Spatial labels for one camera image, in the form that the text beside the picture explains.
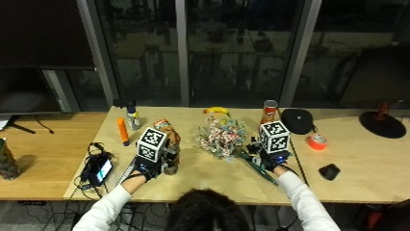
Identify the black round base red stand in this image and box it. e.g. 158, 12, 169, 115
358, 101, 407, 140

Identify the spray bottle with black trigger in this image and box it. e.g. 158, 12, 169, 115
113, 98, 142, 132

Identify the black power strip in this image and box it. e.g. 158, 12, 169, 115
17, 200, 48, 207

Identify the black computer monitor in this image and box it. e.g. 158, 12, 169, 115
0, 65, 64, 135

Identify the black oval case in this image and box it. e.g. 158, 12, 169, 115
280, 108, 318, 136

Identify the brown patterned vase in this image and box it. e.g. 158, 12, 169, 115
153, 118, 184, 176

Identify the white marker cube on right glove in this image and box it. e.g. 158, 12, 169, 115
258, 120, 291, 155

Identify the orange marker pen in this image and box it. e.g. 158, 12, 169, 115
117, 116, 130, 147

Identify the large black wall screen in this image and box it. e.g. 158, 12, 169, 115
0, 0, 96, 71

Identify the black computer mouse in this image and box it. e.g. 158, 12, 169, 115
318, 163, 342, 182

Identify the person's left hand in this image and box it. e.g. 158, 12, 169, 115
126, 149, 180, 183

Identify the person's right hand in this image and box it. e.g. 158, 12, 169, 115
246, 140, 294, 174

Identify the green patterned bag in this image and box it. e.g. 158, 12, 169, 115
0, 137, 20, 181

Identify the black device with lit screen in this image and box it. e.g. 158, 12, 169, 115
80, 153, 116, 188

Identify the yellow banana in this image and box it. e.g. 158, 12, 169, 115
202, 106, 232, 117

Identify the white marker cube on glove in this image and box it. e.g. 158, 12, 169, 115
258, 120, 291, 155
136, 126, 168, 164

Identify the white marker cube on left glove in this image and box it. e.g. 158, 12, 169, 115
136, 126, 168, 164

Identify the black cable bundle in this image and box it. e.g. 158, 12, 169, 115
73, 141, 118, 198

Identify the red and black chair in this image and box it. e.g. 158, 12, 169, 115
354, 197, 410, 231

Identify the orange tape roll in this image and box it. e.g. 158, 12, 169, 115
305, 133, 329, 151

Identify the pink and white flower bouquet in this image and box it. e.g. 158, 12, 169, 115
193, 114, 281, 187

